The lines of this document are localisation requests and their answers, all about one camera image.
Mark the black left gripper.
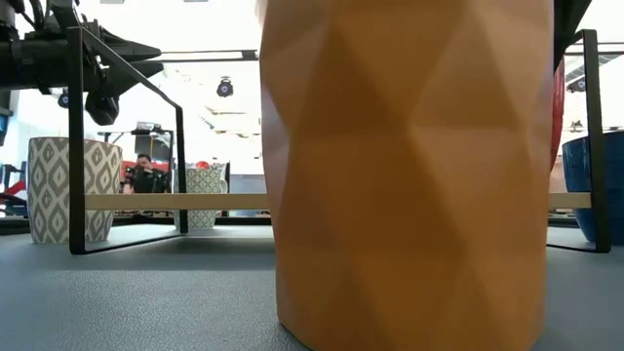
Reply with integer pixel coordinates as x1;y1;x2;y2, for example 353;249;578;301
48;0;165;127

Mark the black aluminium table frame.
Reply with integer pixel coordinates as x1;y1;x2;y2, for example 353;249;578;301
0;214;624;236

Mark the person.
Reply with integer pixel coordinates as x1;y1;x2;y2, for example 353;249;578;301
121;153;172;195

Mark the red mug white handle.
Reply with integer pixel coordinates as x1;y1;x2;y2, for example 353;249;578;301
550;57;566;171

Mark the brown faceted mug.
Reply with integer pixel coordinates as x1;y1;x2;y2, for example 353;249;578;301
257;0;556;351

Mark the blue-grey table mat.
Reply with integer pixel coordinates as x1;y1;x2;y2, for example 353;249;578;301
0;226;624;351

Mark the white mug grey diamond pattern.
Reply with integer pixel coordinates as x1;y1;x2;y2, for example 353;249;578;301
26;136;124;245

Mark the wooden shelf rack black frame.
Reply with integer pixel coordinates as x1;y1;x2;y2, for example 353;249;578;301
67;26;613;255

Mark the blue mug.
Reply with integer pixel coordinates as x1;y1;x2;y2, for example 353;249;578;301
562;130;624;245

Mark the white mug small lattice pattern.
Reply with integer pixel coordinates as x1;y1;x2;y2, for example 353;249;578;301
174;167;229;230

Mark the red handle bar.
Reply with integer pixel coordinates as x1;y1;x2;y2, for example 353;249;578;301
0;179;28;199

